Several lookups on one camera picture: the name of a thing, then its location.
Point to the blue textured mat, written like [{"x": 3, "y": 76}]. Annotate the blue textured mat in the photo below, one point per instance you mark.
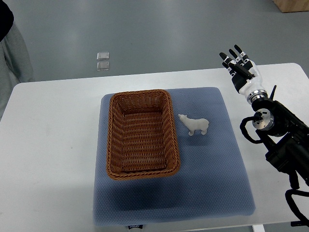
[{"x": 211, "y": 182}]

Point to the lower metal floor plate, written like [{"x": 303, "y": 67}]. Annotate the lower metal floor plate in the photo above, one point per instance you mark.
[{"x": 103, "y": 65}]

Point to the white bear figurine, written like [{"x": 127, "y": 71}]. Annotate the white bear figurine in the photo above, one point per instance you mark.
[{"x": 201, "y": 124}]

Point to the upper metal floor plate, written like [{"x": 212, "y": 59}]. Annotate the upper metal floor plate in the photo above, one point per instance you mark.
[{"x": 103, "y": 56}]

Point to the person in grey clothing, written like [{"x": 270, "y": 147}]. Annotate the person in grey clothing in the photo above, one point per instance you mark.
[{"x": 15, "y": 65}]

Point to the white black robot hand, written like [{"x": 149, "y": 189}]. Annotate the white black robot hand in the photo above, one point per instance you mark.
[{"x": 245, "y": 75}]

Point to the wooden box corner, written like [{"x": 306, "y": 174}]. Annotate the wooden box corner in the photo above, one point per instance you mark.
[{"x": 291, "y": 6}]

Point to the brown wicker basket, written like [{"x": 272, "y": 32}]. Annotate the brown wicker basket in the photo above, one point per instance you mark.
[{"x": 141, "y": 139}]

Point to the black table control panel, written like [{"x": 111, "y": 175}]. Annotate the black table control panel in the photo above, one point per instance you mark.
[{"x": 298, "y": 224}]

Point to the metal floor plate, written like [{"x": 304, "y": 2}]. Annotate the metal floor plate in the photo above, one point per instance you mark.
[
  {"x": 103, "y": 56},
  {"x": 103, "y": 65}
]

